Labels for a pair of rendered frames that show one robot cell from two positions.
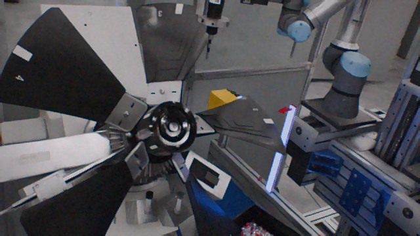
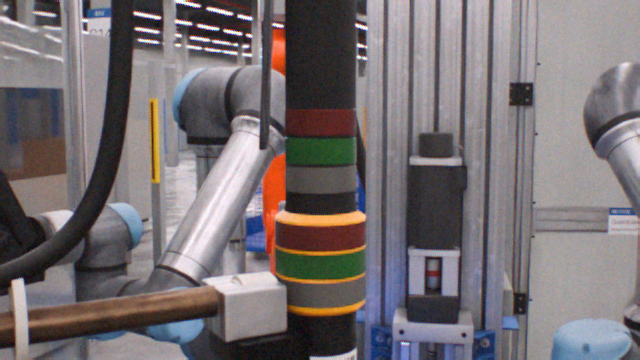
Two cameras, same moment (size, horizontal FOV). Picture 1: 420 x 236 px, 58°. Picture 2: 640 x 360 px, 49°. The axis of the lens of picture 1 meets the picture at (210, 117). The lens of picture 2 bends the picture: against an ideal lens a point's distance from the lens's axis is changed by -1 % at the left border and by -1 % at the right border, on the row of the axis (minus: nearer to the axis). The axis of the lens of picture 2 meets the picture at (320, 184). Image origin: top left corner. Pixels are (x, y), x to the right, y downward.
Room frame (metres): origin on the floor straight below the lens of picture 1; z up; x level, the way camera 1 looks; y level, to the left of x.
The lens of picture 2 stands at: (0.60, 0.27, 1.62)
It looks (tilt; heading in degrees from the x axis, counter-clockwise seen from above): 6 degrees down; 314
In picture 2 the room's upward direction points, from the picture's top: straight up
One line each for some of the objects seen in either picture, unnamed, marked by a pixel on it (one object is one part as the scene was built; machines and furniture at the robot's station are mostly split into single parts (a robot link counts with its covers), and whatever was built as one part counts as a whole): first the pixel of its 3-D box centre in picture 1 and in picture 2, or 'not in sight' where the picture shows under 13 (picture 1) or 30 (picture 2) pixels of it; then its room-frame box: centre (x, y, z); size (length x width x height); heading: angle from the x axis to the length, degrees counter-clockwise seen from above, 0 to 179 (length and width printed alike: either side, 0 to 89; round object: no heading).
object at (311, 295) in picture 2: not in sight; (320, 283); (0.83, 0.03, 1.53); 0.04 x 0.04 x 0.01
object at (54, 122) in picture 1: (58, 118); not in sight; (1.17, 0.54, 0.92); 0.17 x 0.16 x 0.11; 38
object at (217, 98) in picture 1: (230, 110); not in sight; (1.28, -0.07, 1.02); 0.16 x 0.10 x 0.11; 38
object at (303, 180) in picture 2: not in sight; (320, 177); (0.83, 0.03, 1.59); 0.03 x 0.03 x 0.01
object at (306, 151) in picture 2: not in sight; (320, 149); (0.83, 0.03, 1.60); 0.03 x 0.03 x 0.01
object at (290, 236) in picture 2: not in sight; (320, 230); (0.83, 0.03, 1.56); 0.04 x 0.04 x 0.01
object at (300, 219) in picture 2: not in sight; (320, 257); (0.83, 0.03, 1.55); 0.04 x 0.04 x 0.05
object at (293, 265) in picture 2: not in sight; (320, 257); (0.83, 0.03, 1.55); 0.04 x 0.04 x 0.01
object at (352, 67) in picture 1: (351, 71); not in sight; (1.45, -0.52, 1.20); 0.13 x 0.12 x 0.14; 9
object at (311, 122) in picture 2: not in sight; (320, 121); (0.83, 0.03, 1.61); 0.03 x 0.03 x 0.01
